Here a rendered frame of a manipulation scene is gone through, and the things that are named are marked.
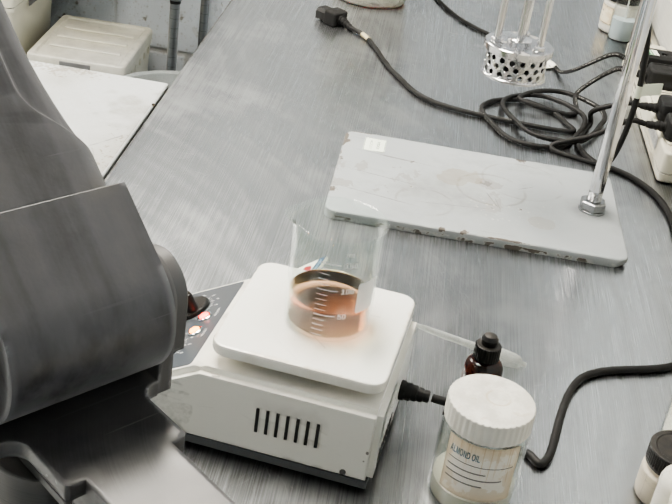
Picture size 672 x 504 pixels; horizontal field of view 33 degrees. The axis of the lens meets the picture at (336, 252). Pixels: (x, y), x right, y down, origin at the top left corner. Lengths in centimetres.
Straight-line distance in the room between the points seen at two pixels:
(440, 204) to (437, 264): 11
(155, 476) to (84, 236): 9
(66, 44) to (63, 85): 177
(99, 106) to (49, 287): 91
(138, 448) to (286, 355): 34
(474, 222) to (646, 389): 27
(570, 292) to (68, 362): 72
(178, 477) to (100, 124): 88
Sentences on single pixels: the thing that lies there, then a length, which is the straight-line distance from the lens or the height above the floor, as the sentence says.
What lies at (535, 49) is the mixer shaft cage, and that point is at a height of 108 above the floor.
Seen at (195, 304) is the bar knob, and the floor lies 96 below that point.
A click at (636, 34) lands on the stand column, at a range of 112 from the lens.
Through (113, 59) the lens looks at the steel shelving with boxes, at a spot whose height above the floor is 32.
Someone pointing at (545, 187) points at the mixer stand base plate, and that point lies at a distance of 122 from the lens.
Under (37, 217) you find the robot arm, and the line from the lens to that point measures 40.
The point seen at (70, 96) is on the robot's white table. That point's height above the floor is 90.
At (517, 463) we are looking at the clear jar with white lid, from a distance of 76.
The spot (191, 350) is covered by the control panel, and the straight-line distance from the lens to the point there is 78.
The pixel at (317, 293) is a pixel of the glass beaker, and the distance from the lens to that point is 74.
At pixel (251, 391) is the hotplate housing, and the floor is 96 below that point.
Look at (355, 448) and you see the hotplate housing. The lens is 75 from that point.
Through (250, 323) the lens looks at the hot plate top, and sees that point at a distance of 77.
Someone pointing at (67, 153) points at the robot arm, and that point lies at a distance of 41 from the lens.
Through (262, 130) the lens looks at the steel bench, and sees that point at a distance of 127.
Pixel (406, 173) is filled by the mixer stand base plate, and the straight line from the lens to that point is 119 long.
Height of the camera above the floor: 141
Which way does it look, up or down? 30 degrees down
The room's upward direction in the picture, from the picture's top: 9 degrees clockwise
